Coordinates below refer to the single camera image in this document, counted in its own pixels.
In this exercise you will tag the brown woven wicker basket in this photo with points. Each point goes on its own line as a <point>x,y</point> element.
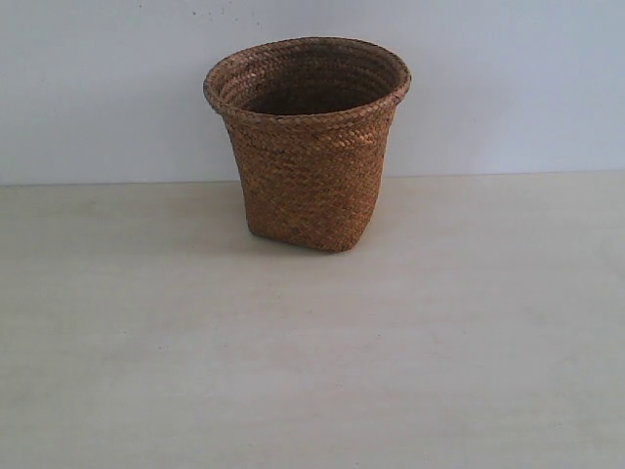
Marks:
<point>308,121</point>

